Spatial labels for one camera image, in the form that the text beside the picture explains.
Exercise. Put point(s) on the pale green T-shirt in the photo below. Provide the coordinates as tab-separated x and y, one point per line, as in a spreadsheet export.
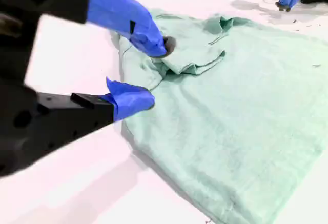
230	119

